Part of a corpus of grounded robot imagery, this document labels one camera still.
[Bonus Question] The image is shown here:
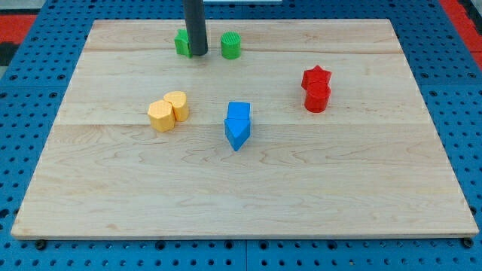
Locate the red circle block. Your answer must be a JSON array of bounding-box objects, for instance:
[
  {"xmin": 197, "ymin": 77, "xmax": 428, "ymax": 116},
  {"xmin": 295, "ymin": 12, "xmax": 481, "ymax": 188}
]
[{"xmin": 304, "ymin": 81, "xmax": 331, "ymax": 113}]

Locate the red star block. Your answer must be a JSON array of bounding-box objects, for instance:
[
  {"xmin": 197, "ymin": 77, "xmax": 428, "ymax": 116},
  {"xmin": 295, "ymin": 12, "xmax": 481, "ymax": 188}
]
[{"xmin": 301, "ymin": 65, "xmax": 332, "ymax": 90}]

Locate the yellow heart block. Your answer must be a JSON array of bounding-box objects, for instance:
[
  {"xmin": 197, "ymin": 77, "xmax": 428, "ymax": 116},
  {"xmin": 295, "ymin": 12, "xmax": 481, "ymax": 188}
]
[{"xmin": 163, "ymin": 91, "xmax": 190, "ymax": 122}]

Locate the green star block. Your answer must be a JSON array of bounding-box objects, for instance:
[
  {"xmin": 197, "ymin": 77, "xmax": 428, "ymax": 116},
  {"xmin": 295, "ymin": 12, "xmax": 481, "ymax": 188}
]
[{"xmin": 174, "ymin": 29, "xmax": 193, "ymax": 58}]

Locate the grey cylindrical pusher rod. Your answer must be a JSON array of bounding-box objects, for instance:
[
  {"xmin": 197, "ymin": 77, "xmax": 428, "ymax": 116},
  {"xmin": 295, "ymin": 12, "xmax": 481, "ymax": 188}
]
[{"xmin": 182, "ymin": 0, "xmax": 208, "ymax": 56}]

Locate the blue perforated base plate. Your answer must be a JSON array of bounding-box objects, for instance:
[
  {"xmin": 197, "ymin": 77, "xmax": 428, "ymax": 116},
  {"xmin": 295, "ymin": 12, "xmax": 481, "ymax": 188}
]
[{"xmin": 1, "ymin": 0, "xmax": 481, "ymax": 270}]

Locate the yellow hexagon block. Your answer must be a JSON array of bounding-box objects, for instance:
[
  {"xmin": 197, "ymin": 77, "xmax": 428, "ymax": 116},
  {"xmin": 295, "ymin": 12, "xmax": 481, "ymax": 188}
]
[{"xmin": 148, "ymin": 99, "xmax": 175, "ymax": 132}]

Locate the green circle block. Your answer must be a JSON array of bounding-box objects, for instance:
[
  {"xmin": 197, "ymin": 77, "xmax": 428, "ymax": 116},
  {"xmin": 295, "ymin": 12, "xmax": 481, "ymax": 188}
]
[{"xmin": 221, "ymin": 32, "xmax": 242, "ymax": 59}]

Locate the light wooden board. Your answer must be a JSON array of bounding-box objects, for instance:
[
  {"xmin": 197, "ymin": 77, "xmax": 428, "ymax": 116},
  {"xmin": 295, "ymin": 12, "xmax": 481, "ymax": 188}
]
[{"xmin": 11, "ymin": 19, "xmax": 479, "ymax": 240}]

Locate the blue square block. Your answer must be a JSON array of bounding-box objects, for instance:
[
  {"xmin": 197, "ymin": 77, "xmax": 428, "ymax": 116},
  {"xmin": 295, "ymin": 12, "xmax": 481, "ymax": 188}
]
[{"xmin": 227, "ymin": 102, "xmax": 251, "ymax": 120}]

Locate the blue triangle block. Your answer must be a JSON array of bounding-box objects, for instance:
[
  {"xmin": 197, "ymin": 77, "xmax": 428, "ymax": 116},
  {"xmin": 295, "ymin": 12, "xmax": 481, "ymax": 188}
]
[{"xmin": 224, "ymin": 118, "xmax": 251, "ymax": 151}]

